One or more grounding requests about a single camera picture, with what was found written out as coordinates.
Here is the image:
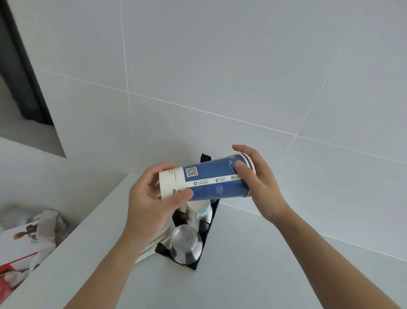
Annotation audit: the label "person's right hand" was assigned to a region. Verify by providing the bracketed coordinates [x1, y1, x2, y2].
[231, 144, 292, 225]

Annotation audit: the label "person's left hand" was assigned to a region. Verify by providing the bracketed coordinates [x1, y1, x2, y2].
[125, 162, 194, 241]

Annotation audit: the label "large blue paper cup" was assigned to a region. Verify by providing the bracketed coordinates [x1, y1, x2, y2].
[237, 152, 257, 198]
[158, 152, 256, 202]

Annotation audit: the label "stack of clear plastic cups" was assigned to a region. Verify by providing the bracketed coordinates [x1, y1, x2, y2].
[168, 224, 204, 267]

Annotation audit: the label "stack of white printed cups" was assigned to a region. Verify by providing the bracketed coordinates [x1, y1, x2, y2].
[184, 199, 213, 228]

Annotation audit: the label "black cup rack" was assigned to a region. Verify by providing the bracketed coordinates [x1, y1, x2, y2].
[155, 152, 220, 272]

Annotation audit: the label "person's right forearm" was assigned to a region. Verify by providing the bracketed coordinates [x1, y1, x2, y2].
[272, 207, 401, 309]

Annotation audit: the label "person's left forearm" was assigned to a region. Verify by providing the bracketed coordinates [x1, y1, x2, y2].
[63, 228, 159, 309]

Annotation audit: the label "white plastic tongs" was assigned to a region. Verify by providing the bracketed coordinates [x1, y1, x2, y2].
[135, 228, 171, 265]

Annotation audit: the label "white table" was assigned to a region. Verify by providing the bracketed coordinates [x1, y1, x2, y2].
[0, 173, 407, 309]

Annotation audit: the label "pile of white trash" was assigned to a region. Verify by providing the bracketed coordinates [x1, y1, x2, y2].
[0, 207, 69, 271]

